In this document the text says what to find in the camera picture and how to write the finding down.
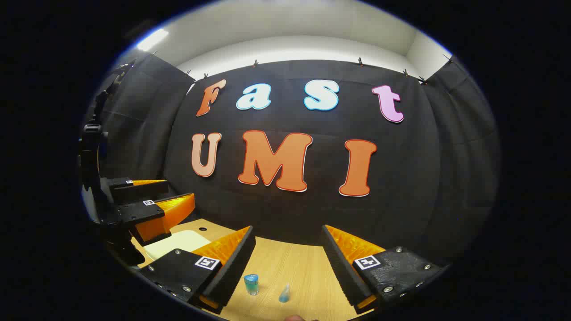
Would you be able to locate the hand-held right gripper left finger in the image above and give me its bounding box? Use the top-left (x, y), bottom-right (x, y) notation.
top-left (138, 225), bottom-right (257, 315)

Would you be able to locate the row of black cloth clips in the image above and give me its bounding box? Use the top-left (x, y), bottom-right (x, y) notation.
top-left (152, 50), bottom-right (453, 85)

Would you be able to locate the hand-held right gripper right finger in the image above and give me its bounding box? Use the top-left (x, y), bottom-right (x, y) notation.
top-left (321, 224), bottom-right (447, 315)

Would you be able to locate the pale yellow suitcase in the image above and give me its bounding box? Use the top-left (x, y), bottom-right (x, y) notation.
top-left (143, 230), bottom-right (212, 263)

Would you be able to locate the black backdrop cloth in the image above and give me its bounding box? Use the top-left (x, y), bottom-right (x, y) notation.
top-left (96, 53), bottom-right (500, 263)

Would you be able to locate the blue cap glass bottle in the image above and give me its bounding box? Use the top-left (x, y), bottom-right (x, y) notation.
top-left (244, 273), bottom-right (260, 296)

